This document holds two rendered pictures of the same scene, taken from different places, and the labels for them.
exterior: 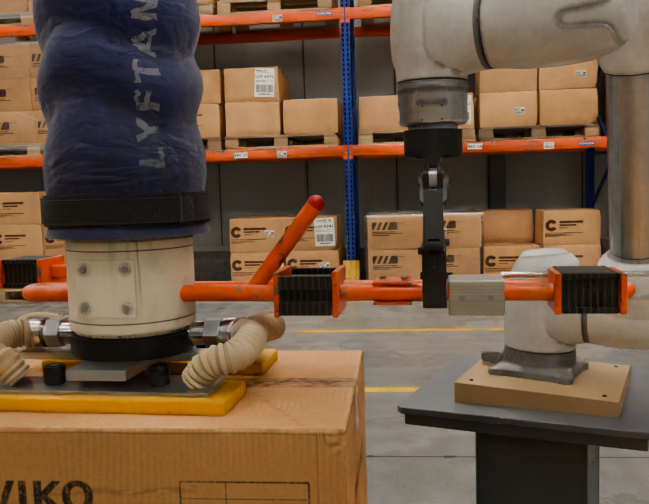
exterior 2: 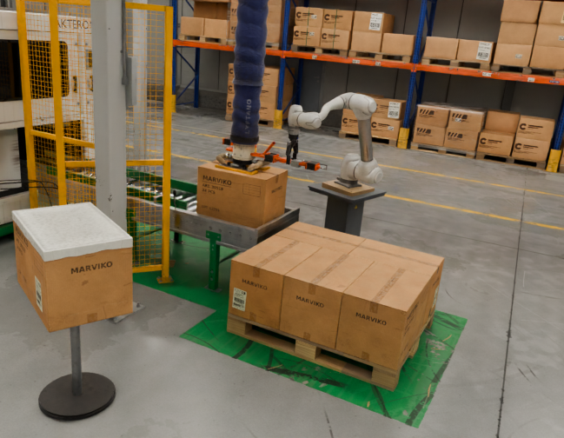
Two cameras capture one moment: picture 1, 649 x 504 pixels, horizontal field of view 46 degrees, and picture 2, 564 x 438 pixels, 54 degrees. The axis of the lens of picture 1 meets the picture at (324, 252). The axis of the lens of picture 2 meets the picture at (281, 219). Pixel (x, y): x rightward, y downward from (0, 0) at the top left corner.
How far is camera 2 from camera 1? 3.31 m
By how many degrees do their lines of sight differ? 22
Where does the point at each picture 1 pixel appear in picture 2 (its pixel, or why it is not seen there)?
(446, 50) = (293, 122)
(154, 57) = (249, 115)
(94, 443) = (232, 175)
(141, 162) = (245, 132)
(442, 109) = (293, 131)
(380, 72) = (451, 16)
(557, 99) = (543, 52)
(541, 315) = (346, 170)
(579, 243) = (537, 139)
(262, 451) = (255, 181)
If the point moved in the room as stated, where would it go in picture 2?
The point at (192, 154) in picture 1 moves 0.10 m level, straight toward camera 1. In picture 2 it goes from (255, 130) to (252, 133)
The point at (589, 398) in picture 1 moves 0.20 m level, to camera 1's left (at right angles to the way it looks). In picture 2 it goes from (347, 191) to (323, 187)
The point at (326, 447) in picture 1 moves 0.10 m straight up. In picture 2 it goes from (263, 182) to (264, 169)
